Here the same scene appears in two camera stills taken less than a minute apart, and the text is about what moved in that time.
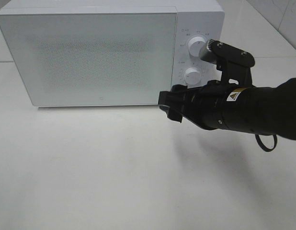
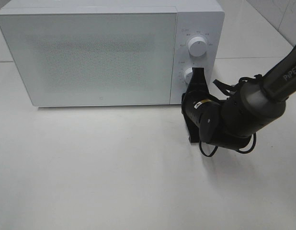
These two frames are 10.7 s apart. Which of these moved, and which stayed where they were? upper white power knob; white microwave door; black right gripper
Moved: black right gripper
Stayed: upper white power knob; white microwave door
